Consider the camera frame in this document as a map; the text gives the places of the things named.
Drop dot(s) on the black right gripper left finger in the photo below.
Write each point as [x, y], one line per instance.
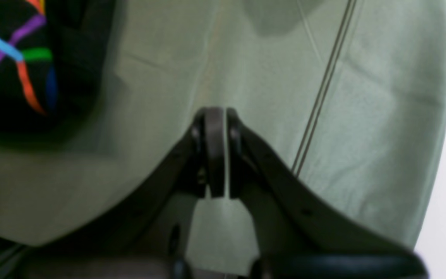
[144, 236]

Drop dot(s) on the light green tablecloth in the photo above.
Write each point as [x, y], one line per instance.
[350, 94]

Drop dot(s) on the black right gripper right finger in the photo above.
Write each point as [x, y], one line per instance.
[299, 235]

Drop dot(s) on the dark grey t-shirt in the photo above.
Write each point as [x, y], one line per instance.
[52, 55]

